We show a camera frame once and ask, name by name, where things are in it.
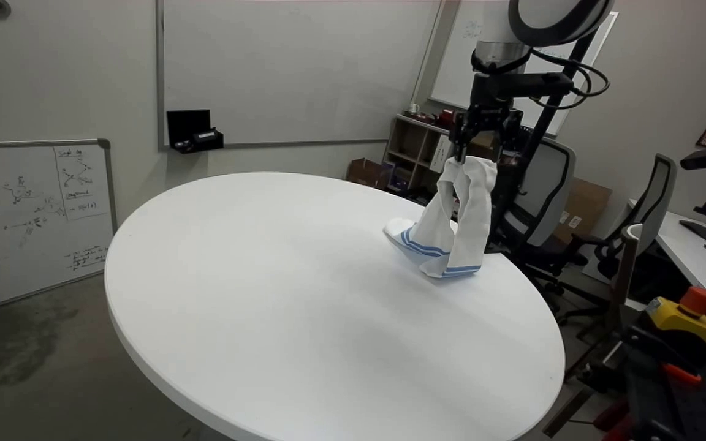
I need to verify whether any black office chair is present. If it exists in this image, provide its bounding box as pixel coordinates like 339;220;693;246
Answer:
586;154;676;285

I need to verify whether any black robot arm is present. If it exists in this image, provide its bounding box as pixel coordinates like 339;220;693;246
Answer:
448;42;571;161

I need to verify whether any wooden shelf unit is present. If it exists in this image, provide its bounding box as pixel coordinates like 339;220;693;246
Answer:
386;115;448;203

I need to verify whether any yellow black power tool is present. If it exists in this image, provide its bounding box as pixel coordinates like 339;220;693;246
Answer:
648;296;706;346

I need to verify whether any large wall whiteboard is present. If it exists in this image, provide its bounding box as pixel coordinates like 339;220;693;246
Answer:
158;0;443;144

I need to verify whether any brown cardboard box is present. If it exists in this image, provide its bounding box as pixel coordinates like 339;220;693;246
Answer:
555;179;610;246

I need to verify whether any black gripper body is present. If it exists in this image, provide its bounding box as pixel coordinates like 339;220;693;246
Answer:
448;99;523;161

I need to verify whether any white cloth with blue stripes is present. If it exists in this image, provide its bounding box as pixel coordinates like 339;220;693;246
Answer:
382;157;497;279

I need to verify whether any grey mesh office chair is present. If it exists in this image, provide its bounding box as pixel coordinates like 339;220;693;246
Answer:
491;139;577;247

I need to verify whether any white side desk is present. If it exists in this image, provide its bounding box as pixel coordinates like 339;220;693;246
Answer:
658;213;706;288

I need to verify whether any small whiteboard with writing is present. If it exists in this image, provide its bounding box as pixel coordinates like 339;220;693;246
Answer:
0;137;116;303

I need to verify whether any black ring light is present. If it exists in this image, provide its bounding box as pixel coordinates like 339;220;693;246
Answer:
508;0;615;47

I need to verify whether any black eraser holder box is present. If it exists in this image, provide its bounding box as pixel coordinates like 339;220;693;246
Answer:
166;110;226;154

